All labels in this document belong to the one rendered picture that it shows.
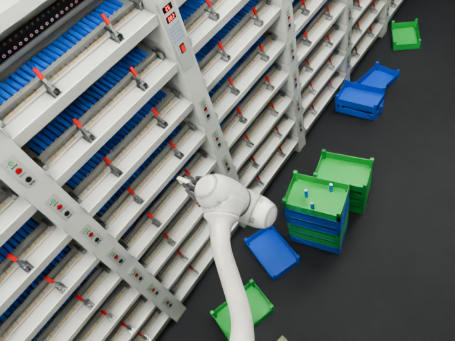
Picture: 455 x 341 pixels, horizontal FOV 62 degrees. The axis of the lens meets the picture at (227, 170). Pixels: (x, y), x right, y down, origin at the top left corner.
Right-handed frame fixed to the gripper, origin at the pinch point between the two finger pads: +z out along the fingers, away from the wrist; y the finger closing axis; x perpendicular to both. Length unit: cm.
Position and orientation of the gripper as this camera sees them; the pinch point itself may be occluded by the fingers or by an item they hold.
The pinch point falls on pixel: (185, 182)
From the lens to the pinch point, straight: 142.5
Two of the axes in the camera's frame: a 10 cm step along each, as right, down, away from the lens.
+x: -3.8, -6.5, -6.6
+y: 5.8, -7.2, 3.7
